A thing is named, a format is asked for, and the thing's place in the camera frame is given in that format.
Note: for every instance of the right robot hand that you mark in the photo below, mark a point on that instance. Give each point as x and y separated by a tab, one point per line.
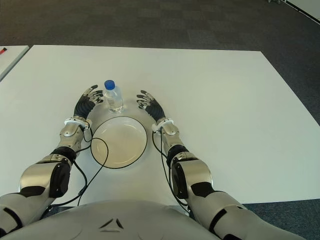
155	110

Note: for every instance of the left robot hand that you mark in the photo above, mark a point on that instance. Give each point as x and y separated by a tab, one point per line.
83	106

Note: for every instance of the clear water bottle blue cap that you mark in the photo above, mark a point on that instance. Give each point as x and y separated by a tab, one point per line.
113	98

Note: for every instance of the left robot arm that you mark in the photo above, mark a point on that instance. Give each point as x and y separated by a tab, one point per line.
50	170

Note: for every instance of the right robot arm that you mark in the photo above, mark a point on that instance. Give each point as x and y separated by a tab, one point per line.
200	180

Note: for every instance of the white plate black rim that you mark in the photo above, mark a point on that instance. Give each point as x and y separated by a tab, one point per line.
120	142

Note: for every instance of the white side table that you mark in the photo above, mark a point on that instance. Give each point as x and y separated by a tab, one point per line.
11	60

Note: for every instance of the red black marker pen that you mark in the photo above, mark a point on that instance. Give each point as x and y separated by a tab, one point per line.
3	51

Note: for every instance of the grey robot torso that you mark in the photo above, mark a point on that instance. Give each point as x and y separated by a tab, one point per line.
112	222

